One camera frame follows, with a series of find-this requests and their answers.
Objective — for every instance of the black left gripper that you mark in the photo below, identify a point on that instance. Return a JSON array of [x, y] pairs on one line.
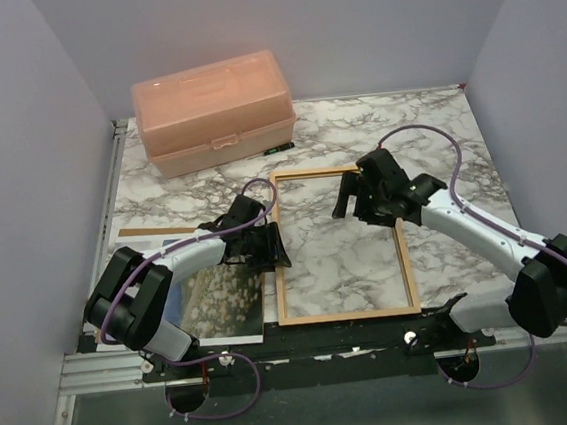
[[274, 252]]

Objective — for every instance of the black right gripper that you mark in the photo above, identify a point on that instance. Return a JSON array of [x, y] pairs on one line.
[[350, 186]]

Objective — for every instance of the brown wooden picture frame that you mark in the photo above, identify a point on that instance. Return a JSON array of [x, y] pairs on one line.
[[280, 283]]

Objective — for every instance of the flower field photo print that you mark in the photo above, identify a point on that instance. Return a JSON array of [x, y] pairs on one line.
[[223, 301]]

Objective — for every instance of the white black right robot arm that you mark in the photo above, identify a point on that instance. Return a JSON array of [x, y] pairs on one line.
[[535, 298]]

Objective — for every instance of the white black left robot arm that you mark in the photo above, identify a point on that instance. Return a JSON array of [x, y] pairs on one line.
[[129, 299]]

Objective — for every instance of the black green marker pen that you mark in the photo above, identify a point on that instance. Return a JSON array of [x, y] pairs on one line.
[[279, 149]]

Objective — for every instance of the pink plastic storage box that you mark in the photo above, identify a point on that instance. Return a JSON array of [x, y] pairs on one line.
[[215, 114]]

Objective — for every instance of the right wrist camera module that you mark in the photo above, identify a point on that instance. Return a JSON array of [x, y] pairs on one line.
[[380, 166]]

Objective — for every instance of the black robot mounting base rail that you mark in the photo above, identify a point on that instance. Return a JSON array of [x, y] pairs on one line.
[[310, 355]]

